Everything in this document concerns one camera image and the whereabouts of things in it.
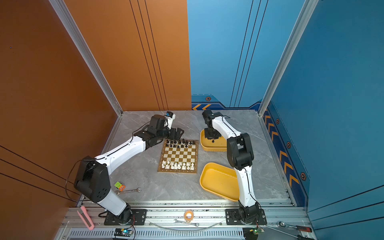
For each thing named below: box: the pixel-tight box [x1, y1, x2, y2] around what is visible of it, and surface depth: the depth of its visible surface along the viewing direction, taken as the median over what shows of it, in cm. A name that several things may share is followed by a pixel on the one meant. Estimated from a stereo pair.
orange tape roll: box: [183, 209, 194, 223], surface depth 76 cm
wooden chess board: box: [157, 139, 199, 174], surface depth 96 cm
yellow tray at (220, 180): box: [199, 162, 239, 202], surface depth 87 cm
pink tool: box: [77, 205, 95, 231], surface depth 75 cm
